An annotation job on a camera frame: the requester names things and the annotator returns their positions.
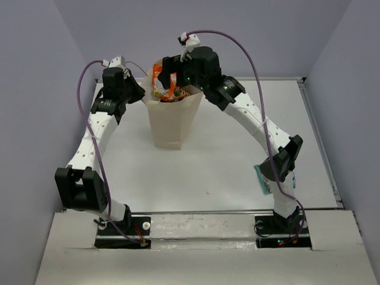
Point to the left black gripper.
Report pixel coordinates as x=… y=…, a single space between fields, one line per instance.
x=138 y=91

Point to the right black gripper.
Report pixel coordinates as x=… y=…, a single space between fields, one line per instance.
x=170 y=65

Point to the cream paper bag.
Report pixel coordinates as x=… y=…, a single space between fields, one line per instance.
x=170 y=117

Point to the teal Fox's candy bag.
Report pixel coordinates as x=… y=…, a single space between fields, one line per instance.
x=266 y=184

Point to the brown Kettle chips bag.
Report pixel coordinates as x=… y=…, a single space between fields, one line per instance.
x=188 y=91

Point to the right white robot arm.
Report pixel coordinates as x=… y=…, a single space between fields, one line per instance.
x=281 y=148

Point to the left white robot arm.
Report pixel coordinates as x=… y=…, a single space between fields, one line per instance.
x=82 y=183

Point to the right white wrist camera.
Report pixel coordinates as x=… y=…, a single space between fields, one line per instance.
x=189 y=41

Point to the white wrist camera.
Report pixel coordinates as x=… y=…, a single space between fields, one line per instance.
x=118 y=62
x=189 y=41

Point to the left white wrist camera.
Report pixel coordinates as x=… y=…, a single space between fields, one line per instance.
x=118 y=62

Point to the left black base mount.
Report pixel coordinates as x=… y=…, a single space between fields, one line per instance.
x=135 y=236

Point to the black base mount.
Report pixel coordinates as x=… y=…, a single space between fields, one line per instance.
x=135 y=236
x=268 y=235

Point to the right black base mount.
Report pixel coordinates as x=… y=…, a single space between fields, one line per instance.
x=268 y=235

